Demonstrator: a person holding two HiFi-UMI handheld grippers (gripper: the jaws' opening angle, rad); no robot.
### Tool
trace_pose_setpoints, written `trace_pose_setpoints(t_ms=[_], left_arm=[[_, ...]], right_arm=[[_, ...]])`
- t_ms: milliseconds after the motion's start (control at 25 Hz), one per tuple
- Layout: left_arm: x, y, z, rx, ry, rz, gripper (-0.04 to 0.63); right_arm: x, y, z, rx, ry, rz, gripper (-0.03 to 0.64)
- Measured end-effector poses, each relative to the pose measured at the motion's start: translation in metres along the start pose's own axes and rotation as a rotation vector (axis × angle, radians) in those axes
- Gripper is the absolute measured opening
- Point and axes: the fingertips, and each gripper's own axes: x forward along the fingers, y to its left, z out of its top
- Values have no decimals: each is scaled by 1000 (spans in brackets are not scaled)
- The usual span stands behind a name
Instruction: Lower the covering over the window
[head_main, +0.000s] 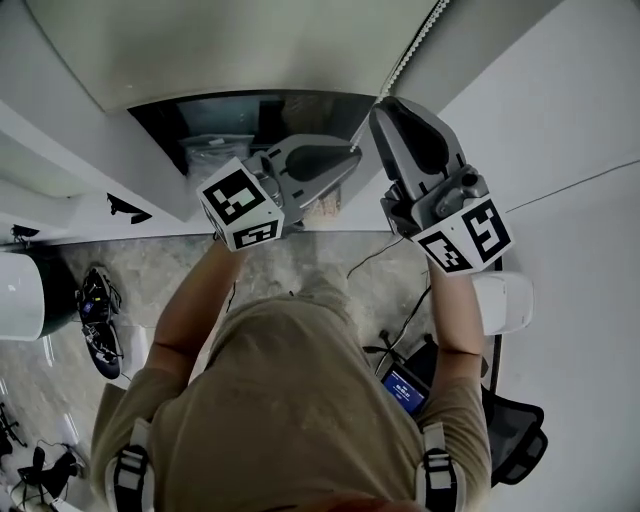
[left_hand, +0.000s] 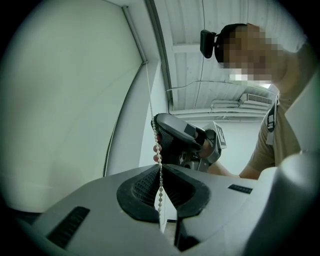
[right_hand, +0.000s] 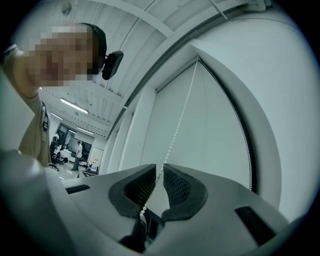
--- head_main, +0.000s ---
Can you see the white rounded bin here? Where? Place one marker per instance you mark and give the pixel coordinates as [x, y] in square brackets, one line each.
[505, 302]

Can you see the person's beige shirt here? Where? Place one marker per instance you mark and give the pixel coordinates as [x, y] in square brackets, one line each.
[290, 410]

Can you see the black wheeled stand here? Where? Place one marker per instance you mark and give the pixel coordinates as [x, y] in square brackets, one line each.
[7, 430]

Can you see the clear plastic bag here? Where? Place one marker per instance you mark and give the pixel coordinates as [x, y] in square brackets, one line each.
[215, 152]

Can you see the person's right forearm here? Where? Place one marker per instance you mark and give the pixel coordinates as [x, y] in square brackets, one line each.
[457, 320]

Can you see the black floor equipment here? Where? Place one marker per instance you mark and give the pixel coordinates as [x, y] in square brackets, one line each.
[55, 470]

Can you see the blue screen handheld device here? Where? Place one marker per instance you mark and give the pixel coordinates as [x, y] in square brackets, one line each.
[405, 392]

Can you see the person's left forearm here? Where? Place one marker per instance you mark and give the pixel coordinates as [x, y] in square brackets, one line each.
[195, 305]

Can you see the beige straw bundle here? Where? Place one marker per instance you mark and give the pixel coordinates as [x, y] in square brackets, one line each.
[330, 202]

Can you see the person's beige trousers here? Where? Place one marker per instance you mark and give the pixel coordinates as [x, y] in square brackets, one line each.
[325, 292]

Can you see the small black angular device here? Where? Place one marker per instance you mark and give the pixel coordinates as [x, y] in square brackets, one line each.
[137, 217]

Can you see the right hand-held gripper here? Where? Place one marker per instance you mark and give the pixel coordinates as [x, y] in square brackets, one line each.
[480, 230]

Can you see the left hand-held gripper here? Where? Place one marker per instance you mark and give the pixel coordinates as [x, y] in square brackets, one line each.
[230, 200]

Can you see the black mesh office chair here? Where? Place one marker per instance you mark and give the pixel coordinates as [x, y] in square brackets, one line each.
[515, 430]

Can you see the white roller blind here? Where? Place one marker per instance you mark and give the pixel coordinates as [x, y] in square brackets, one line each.
[225, 45]

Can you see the black window frame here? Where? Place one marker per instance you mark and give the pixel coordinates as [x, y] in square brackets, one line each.
[160, 130]

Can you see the small black tripod device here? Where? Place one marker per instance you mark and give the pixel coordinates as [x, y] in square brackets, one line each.
[25, 231]

